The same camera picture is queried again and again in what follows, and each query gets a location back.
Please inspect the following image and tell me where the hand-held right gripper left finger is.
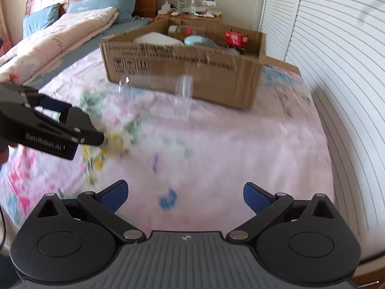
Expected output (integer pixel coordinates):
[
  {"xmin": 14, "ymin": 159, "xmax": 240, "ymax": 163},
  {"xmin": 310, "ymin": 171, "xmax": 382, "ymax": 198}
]
[{"xmin": 28, "ymin": 179, "xmax": 148, "ymax": 244}]

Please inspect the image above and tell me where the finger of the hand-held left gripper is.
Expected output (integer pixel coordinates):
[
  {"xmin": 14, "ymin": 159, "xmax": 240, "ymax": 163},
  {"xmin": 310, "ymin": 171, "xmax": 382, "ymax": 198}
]
[
  {"xmin": 58, "ymin": 107, "xmax": 106, "ymax": 148},
  {"xmin": 18, "ymin": 85, "xmax": 73, "ymax": 121}
]

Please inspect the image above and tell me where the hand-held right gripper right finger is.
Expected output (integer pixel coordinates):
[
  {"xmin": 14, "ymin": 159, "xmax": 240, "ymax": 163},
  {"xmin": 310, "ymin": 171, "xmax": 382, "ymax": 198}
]
[{"xmin": 225, "ymin": 181, "xmax": 345, "ymax": 244}]

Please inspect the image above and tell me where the clear plastic jar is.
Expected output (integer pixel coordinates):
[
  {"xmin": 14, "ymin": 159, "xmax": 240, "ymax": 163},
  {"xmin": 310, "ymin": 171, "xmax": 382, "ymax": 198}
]
[{"xmin": 118, "ymin": 75, "xmax": 193, "ymax": 118}]

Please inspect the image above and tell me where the white plastic bottle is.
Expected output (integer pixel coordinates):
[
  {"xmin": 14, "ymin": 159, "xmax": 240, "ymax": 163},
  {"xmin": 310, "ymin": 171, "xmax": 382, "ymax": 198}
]
[{"xmin": 132, "ymin": 31, "xmax": 185, "ymax": 47}]

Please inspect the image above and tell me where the brown cardboard box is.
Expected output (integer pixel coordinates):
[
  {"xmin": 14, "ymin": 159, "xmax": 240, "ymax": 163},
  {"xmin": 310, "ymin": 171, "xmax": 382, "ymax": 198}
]
[{"xmin": 99, "ymin": 18, "xmax": 267, "ymax": 110}]

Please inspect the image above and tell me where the mint green round case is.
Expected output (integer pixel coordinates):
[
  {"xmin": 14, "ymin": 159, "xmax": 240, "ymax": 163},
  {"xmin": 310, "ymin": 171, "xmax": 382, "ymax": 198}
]
[{"xmin": 183, "ymin": 35, "xmax": 221, "ymax": 50}]

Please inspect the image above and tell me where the red toy block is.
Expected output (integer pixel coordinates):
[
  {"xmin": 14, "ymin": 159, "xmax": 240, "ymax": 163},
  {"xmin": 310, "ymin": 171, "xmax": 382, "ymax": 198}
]
[{"xmin": 225, "ymin": 31, "xmax": 250, "ymax": 50}]

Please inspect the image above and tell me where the person's left hand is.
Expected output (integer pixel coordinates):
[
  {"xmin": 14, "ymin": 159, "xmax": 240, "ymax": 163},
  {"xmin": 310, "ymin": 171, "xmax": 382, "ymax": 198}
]
[{"xmin": 0, "ymin": 140, "xmax": 19, "ymax": 167}]

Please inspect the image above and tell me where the floral pink bed sheet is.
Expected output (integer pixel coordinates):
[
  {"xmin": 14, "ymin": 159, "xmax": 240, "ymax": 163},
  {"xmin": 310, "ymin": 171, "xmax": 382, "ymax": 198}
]
[{"xmin": 0, "ymin": 46, "xmax": 336, "ymax": 256}]

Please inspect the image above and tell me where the blue grey bed sheet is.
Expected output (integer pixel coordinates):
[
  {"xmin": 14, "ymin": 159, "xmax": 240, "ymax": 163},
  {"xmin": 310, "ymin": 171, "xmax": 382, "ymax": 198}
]
[{"xmin": 28, "ymin": 16, "xmax": 152, "ymax": 89}]

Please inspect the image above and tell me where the pink folded quilt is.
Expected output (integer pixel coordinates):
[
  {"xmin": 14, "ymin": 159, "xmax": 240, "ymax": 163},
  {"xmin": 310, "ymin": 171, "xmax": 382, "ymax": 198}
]
[{"xmin": 0, "ymin": 6, "xmax": 119, "ymax": 85}]

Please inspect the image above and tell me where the small blue pillow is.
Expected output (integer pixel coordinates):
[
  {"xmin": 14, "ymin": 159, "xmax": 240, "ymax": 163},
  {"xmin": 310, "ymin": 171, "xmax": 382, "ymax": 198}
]
[{"xmin": 22, "ymin": 3, "xmax": 68, "ymax": 38}]

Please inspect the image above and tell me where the large blue pillow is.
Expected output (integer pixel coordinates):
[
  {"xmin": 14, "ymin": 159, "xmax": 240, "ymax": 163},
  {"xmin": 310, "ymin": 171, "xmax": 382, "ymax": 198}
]
[{"xmin": 66, "ymin": 0, "xmax": 142, "ymax": 25}]

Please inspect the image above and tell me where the capsule bottle with red label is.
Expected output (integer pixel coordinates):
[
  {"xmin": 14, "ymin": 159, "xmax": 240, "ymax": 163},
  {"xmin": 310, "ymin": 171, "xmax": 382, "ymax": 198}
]
[{"xmin": 168, "ymin": 25, "xmax": 206, "ymax": 41}]

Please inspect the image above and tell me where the white louvered closet door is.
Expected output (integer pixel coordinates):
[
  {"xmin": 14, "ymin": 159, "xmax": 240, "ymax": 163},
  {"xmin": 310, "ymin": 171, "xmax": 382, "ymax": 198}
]
[
  {"xmin": 284, "ymin": 0, "xmax": 385, "ymax": 262},
  {"xmin": 259, "ymin": 0, "xmax": 304, "ymax": 62}
]

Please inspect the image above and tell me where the wooden nightstand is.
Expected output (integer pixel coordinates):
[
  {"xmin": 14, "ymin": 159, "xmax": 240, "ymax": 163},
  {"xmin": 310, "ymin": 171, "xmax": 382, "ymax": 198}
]
[{"xmin": 150, "ymin": 12, "xmax": 223, "ymax": 25}]

